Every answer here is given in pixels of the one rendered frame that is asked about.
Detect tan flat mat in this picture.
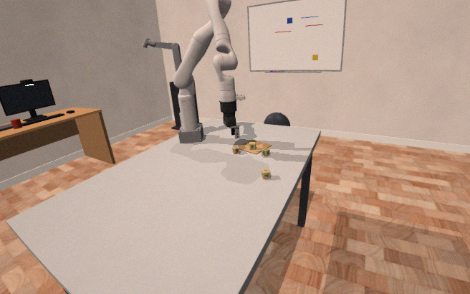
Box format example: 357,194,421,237
238,140,272,154

